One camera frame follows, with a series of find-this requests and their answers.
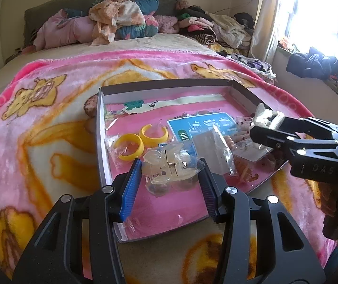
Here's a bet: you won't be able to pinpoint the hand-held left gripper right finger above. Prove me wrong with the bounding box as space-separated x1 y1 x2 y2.
197 157 325 284

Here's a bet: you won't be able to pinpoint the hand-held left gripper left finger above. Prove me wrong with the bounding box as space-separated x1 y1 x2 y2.
12 158 143 284

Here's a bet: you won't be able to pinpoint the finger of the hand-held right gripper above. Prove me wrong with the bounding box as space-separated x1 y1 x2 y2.
250 125 338 161
272 116 338 139

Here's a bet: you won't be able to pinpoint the white pearl hair clip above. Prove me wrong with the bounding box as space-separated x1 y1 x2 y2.
251 103 285 131

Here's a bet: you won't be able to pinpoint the clear plastic claw clip bag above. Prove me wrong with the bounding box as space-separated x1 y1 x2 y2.
114 142 209 239

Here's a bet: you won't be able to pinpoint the grey translucent plastic packet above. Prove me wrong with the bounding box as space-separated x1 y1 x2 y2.
192 124 236 176

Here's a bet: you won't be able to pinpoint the shallow pink cardboard box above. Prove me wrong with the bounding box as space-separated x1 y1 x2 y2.
96 78 316 243

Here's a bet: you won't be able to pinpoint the clear plastic claw clip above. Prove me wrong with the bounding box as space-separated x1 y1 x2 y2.
141 142 200 198

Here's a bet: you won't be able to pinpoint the person's right hand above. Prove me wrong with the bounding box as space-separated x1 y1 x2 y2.
317 183 338 224

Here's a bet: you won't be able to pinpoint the bag of small accessories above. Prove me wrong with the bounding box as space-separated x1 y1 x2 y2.
236 115 259 143

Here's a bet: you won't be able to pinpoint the amber hair claw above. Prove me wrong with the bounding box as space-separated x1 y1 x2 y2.
233 158 260 184

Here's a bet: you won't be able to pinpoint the black jacket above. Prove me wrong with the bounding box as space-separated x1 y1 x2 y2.
286 47 338 81

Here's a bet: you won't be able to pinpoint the blue printed card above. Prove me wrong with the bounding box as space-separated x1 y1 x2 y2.
167 112 235 149

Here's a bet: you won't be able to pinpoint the floral bag of clothes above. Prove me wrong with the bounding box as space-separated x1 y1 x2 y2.
231 53 276 80

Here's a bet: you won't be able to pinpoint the orange items on windowsill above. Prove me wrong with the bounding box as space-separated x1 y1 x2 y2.
278 37 299 53

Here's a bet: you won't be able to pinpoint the pink printed blanket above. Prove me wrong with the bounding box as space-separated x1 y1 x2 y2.
0 50 338 284

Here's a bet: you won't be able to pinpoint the cream curtain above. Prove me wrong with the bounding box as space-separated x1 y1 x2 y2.
250 0 297 66

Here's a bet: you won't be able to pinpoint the window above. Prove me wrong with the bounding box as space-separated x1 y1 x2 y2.
278 0 338 60

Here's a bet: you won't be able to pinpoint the pile of clothes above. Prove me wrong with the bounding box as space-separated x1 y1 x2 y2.
24 0 184 45
175 4 256 55

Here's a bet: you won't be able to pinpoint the pink floral pillow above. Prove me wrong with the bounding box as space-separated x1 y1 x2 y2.
154 15 179 35

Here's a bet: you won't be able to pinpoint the pink quilt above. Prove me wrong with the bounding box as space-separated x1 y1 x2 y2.
33 9 99 51

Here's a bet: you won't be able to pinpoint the orange floral cloth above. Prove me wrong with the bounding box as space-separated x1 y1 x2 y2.
89 0 146 47

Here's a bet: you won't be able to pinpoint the teal floral pillow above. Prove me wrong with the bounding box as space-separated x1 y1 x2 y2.
64 0 161 41

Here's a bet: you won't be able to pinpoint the clear plastic bracelet bag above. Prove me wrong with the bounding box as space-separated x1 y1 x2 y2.
105 123 174 168

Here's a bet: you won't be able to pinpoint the yellow bracelet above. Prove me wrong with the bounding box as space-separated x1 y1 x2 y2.
139 123 169 149
111 133 145 162

